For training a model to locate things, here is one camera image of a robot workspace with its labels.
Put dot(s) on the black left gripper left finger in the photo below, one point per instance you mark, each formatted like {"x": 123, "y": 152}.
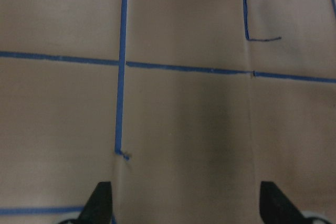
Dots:
{"x": 98, "y": 208}

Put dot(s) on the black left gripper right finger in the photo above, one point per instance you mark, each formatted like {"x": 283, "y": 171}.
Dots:
{"x": 275, "y": 207}

